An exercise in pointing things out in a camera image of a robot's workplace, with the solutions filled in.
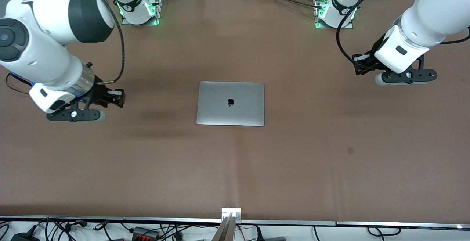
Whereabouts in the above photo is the silver grey laptop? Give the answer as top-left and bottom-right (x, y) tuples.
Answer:
(196, 81), (265, 127)

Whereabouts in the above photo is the red black connector block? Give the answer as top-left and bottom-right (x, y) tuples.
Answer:
(131, 226), (161, 240)

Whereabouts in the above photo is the black power adapter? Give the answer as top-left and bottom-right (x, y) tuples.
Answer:
(10, 230), (39, 241)

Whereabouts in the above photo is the aluminium profile beam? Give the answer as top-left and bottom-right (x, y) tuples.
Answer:
(211, 207), (242, 241)

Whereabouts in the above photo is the black power plug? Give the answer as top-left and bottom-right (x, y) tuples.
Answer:
(253, 226), (287, 241)

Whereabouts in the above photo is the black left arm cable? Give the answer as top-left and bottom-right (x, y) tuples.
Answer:
(337, 0), (395, 65)

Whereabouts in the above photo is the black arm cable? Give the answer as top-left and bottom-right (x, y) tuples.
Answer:
(79, 0), (126, 84)
(337, 0), (395, 65)

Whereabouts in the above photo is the black lamp power cord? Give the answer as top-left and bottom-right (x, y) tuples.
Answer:
(5, 73), (30, 95)

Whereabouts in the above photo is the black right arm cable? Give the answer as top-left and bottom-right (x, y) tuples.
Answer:
(79, 0), (126, 84)

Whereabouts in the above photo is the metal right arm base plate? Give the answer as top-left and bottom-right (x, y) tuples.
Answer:
(120, 0), (163, 26)

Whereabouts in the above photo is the metal table edge rail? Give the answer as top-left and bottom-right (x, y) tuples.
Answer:
(0, 216), (470, 230)

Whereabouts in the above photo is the black looped floor cable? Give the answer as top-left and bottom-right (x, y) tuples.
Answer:
(367, 226), (403, 237)

